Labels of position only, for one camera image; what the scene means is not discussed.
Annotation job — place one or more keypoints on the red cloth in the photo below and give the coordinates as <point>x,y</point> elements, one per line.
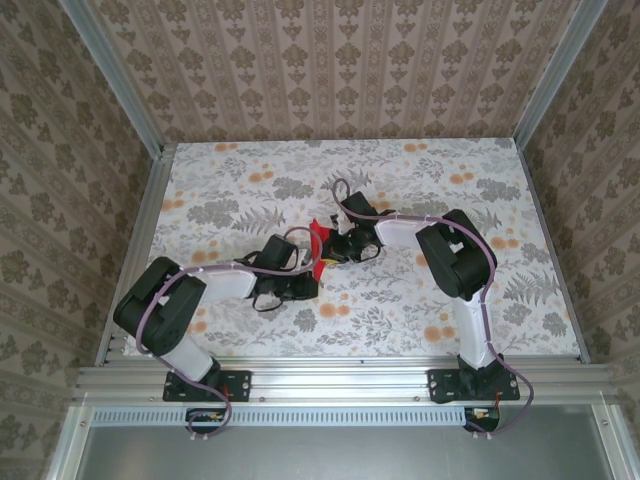
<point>317,250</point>

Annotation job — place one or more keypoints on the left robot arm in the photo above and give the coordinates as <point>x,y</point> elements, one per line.
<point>160,305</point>

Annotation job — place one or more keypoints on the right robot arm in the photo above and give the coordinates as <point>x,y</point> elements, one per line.
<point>457,255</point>

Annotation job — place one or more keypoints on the floral table cover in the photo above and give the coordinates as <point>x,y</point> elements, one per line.
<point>400,320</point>

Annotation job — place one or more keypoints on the small black controller board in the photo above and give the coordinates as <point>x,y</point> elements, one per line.
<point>487,422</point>
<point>205,422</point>

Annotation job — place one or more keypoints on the grey metal panel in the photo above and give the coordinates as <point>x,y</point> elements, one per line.
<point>340,455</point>

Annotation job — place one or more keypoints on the aluminium mounting rail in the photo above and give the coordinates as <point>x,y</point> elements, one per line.
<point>340,380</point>

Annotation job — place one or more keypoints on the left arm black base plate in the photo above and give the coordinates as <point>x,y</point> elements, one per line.
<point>240,385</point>

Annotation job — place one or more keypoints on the aluminium side rail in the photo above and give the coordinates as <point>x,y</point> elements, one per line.
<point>555,260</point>
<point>135,260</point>

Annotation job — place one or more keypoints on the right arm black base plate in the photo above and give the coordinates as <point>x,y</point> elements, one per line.
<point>440,385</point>

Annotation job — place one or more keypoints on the aluminium corner post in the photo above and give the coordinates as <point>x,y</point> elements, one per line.
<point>115,80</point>
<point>560,75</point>

